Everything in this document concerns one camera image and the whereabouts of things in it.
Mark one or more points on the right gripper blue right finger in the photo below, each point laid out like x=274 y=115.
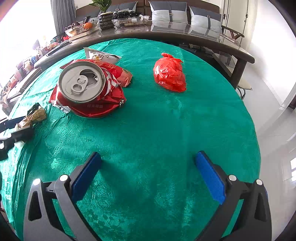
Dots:
x=243 y=212

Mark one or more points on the glass fruit tray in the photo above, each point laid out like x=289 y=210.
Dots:
x=123 y=19

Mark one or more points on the crushed red soda can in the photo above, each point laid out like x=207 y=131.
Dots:
x=87 y=90

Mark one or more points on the grey white cushion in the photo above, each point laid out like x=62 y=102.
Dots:
x=169 y=11
x=205 y=19

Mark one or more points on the potted green plant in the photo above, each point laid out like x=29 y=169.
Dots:
x=105 y=16

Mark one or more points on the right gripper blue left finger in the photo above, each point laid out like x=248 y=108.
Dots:
x=41 y=220

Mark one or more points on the red snack wrapper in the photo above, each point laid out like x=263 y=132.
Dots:
x=122 y=75

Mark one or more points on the orange fruit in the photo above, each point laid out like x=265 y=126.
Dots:
x=88 y=25

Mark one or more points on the green tablecloth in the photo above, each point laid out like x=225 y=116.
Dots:
x=148 y=187

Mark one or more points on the red plastic bag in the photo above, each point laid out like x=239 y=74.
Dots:
x=168 y=73

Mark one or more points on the yellow green snack wrapper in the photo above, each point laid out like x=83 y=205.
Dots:
x=34 y=115

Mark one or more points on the dark wooden coffee table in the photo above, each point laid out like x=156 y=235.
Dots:
x=173 y=33

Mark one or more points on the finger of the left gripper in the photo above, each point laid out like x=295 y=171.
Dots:
x=6 y=124
x=7 y=143

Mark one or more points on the white rolling stool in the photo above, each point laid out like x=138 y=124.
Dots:
x=242 y=87

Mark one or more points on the silver chip bag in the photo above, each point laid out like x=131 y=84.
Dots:
x=101 y=56

